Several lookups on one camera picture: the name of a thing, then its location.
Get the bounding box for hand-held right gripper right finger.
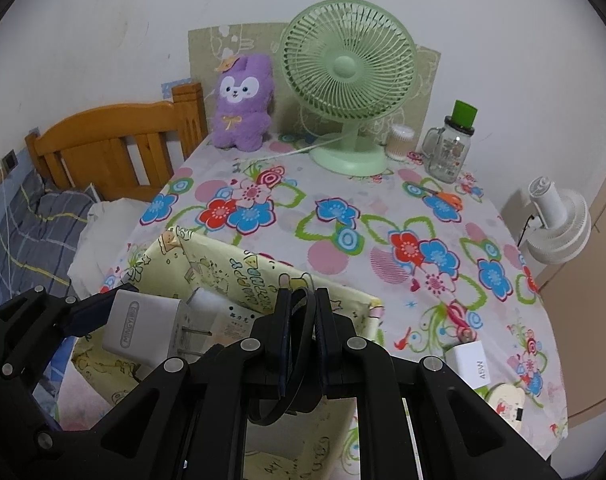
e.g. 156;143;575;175
314;287;560;480

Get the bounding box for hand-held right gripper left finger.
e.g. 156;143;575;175
78;287;292;480

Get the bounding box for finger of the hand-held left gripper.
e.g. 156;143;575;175
4;364;92;480
0;287;115;362

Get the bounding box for black band loop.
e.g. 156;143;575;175
248;284;318;425

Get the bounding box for white plug adapter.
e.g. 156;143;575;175
102;289;209;367

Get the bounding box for yellow printed fabric storage box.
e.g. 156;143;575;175
70;225;384;480

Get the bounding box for white square charger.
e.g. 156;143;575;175
445;342;490;391

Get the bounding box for cream bear-print gadget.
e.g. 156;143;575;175
485;382;530;423

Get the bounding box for white pillow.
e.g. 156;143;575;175
68;199;156;301

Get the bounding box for grey plaid bedding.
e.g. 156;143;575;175
0;167;96;306

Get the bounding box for wooden bed headboard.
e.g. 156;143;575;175
24;82;209;203

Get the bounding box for cotton swab container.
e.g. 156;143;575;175
385;124;416;162

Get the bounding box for glass mug jar green lid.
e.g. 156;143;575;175
422;100;478;183

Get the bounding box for purple plush toy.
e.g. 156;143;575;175
210;53;276;152

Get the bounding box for white circulator fan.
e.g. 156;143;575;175
518;176;592;265

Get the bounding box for green desk fan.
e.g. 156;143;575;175
282;1;418;177

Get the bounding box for white fan power cord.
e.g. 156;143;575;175
277;132;345;159

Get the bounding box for orange-handled scissors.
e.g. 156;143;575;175
418;182;464;211

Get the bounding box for blue wall sticker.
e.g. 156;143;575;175
160;77;191;103

